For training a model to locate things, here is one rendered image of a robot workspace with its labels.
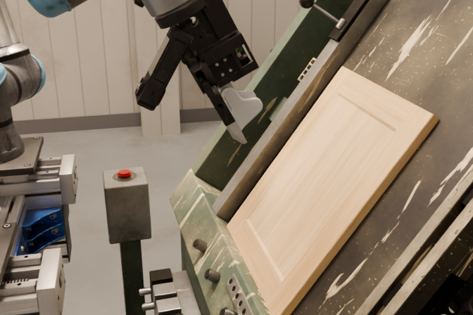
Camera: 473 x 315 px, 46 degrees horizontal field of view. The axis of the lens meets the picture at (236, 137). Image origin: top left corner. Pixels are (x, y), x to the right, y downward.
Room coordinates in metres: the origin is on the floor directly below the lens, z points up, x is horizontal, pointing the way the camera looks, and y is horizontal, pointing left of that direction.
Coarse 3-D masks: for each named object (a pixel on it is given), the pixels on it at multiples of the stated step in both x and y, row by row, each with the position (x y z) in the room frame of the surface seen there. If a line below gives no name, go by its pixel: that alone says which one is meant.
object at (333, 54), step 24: (384, 0) 1.37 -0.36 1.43; (360, 24) 1.35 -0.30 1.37; (336, 48) 1.34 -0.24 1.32; (312, 72) 1.35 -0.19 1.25; (312, 96) 1.32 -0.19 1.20; (288, 120) 1.30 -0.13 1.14; (264, 144) 1.30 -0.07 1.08; (240, 168) 1.31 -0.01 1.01; (264, 168) 1.29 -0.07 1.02; (240, 192) 1.27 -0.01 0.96
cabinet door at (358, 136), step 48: (336, 96) 1.23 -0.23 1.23; (384, 96) 1.08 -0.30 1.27; (288, 144) 1.25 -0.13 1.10; (336, 144) 1.10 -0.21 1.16; (384, 144) 0.98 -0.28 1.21; (288, 192) 1.12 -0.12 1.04; (336, 192) 0.99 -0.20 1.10; (240, 240) 1.13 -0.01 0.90; (288, 240) 1.00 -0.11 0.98; (336, 240) 0.89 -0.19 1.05; (288, 288) 0.90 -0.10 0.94
